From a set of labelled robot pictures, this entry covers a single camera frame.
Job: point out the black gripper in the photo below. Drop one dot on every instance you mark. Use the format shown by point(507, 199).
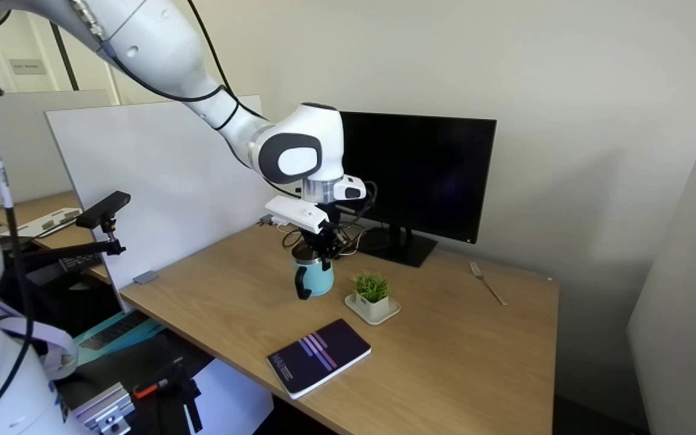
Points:
point(321, 237)

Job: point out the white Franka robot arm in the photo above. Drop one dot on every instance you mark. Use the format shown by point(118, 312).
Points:
point(163, 49)

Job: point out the dark purple striped book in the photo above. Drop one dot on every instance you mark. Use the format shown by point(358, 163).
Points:
point(319, 356)

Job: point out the small green plant white pot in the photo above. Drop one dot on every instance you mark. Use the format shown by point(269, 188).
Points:
point(372, 300)

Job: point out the black computer monitor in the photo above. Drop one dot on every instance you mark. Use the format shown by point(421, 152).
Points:
point(428, 173)

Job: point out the metal spoon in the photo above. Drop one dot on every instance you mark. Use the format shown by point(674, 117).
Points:
point(486, 283)

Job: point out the white board panel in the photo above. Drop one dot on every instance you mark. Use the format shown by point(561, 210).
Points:
point(138, 185)

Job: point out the black clamp orange trigger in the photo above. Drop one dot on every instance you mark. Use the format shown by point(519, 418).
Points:
point(175, 395)

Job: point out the white keyboard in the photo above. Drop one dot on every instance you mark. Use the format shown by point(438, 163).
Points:
point(41, 223)

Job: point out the grey partition panel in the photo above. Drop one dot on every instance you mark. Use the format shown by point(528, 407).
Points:
point(687, 304)

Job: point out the black camera on stand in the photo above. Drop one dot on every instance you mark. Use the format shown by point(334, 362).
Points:
point(105, 209)

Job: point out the silver aluminium bracket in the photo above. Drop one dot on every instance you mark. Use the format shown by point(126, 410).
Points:
point(105, 410)

